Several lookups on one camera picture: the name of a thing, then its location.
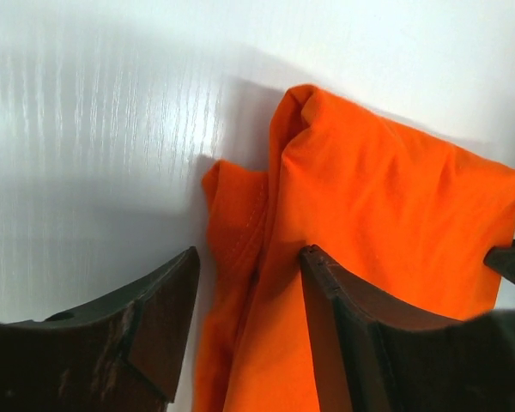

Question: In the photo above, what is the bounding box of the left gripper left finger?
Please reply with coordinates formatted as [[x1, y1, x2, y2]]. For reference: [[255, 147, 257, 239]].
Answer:
[[0, 248, 200, 411]]

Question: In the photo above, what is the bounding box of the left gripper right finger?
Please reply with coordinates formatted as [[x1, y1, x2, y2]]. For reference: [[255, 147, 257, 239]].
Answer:
[[300, 245, 515, 411]]

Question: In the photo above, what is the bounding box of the orange t shirt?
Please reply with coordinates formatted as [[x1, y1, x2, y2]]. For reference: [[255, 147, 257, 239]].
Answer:
[[193, 85, 515, 411]]

